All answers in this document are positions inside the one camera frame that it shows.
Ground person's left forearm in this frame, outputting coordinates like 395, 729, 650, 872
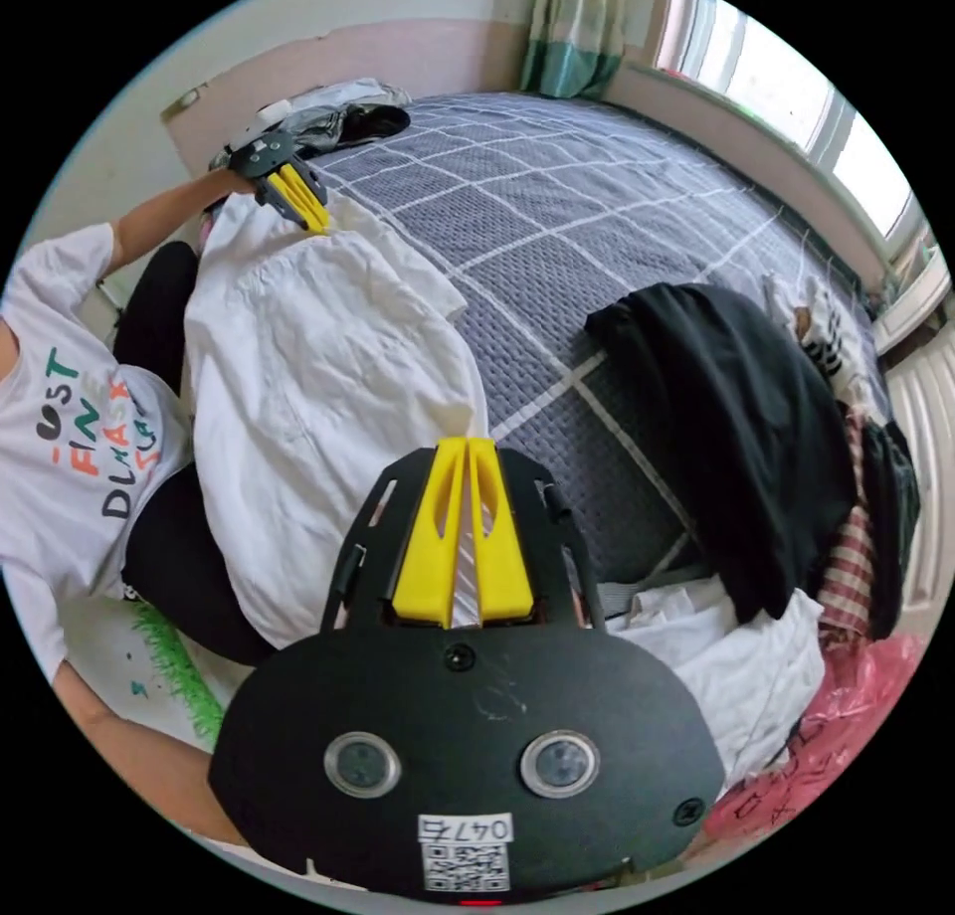
111, 168, 234, 269

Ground white pants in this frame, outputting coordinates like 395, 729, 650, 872
183, 189, 495, 650

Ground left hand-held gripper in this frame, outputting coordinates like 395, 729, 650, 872
222, 131, 332, 236

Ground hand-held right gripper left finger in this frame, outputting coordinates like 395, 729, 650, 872
392, 437, 467, 630

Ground pink plastic bag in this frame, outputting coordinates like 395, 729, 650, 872
703, 630, 929, 850

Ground person's body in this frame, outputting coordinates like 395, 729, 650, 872
0, 221, 279, 686

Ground white radiator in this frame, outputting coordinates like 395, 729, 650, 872
882, 344, 955, 635

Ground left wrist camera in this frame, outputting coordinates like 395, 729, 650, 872
228, 98, 293, 151

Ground bed with grey checked quilt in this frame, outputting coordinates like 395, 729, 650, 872
296, 91, 883, 621

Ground green and white curtain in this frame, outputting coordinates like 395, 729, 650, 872
520, 0, 637, 100

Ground window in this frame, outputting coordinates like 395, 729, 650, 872
653, 0, 929, 248

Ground grey and black garment heap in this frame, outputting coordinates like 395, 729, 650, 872
213, 78, 413, 172

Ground pile of clothes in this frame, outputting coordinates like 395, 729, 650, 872
584, 272, 925, 784

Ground person's right forearm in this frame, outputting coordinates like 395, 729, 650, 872
53, 660, 252, 850

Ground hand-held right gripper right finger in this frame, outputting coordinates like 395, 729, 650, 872
468, 439, 535, 628

